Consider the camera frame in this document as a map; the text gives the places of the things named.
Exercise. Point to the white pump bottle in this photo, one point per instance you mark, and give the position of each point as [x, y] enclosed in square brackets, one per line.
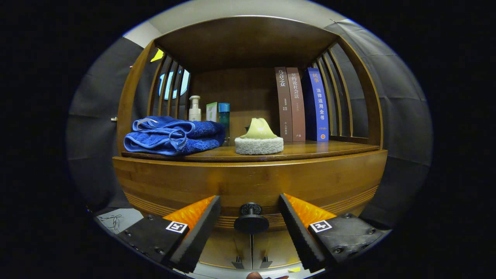
[195, 112]

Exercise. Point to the blue book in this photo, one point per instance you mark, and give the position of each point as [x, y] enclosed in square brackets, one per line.
[319, 112]

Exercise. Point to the blue folded towel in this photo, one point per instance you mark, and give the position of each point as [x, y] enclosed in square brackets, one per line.
[174, 135]

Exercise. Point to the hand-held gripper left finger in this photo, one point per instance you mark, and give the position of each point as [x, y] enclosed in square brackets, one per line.
[197, 240]

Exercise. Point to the wooden drawer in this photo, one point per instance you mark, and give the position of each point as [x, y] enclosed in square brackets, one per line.
[252, 182]

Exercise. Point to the wooden cabinet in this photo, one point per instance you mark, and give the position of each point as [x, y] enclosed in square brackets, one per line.
[240, 42]

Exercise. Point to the white green tube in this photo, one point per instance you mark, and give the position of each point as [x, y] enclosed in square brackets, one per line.
[211, 112]

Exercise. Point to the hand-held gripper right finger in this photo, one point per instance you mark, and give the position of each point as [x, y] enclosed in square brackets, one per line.
[300, 236]

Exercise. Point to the dark brown book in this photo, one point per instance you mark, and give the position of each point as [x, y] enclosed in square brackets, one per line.
[285, 108]

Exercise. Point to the reddish brown book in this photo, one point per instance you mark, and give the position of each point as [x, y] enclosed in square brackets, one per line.
[297, 112]

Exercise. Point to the wooden countertop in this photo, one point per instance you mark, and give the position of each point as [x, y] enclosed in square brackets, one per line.
[317, 149]

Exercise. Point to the wooden cabinet door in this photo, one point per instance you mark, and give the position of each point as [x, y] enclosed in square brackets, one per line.
[228, 248]
[275, 248]

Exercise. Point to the blue capped bottle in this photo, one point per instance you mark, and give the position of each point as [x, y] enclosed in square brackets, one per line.
[224, 116]

